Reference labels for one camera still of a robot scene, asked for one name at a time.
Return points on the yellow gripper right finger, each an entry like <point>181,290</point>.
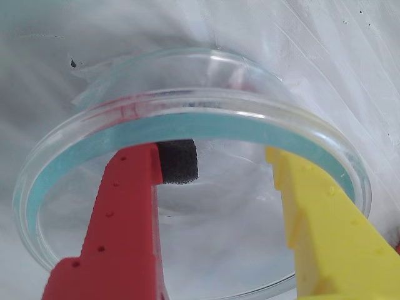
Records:
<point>331,243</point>

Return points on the glass bowl with red candies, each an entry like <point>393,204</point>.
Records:
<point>218,103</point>

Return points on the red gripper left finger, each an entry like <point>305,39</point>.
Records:
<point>125,225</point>

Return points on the white table cover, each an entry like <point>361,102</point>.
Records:
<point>47,62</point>

